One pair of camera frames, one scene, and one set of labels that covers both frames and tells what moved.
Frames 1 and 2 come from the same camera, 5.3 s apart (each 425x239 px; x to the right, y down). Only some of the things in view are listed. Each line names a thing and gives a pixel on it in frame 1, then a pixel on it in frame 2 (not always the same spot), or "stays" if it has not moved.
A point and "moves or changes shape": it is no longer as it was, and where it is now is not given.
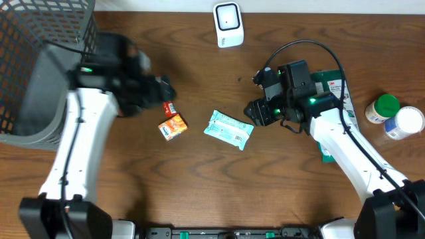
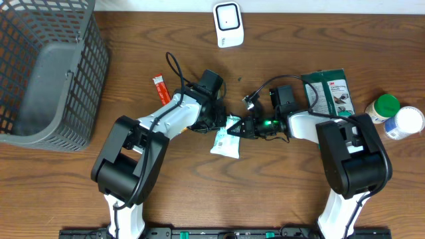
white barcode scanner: x=228 y=24 stays
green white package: x=335 y=81 stays
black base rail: x=232 y=233 stays
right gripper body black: x=274 y=109 to x=260 y=125
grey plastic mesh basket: x=41 y=41 stays
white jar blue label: x=408 y=121 stays
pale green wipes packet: x=231 y=130 moves or changes shape
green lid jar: x=384 y=107 stays
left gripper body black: x=148 y=95 to x=218 y=121
